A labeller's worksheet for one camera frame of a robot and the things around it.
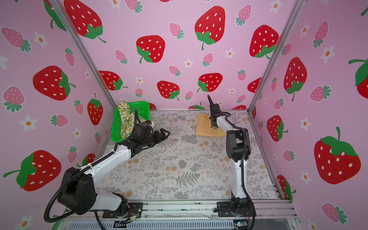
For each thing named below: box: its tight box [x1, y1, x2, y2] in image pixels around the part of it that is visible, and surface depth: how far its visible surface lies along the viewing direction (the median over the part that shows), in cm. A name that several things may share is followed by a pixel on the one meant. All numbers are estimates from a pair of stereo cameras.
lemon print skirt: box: [117, 100, 147, 139], surface depth 110 cm
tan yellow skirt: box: [195, 113, 227, 137], surface depth 109 cm
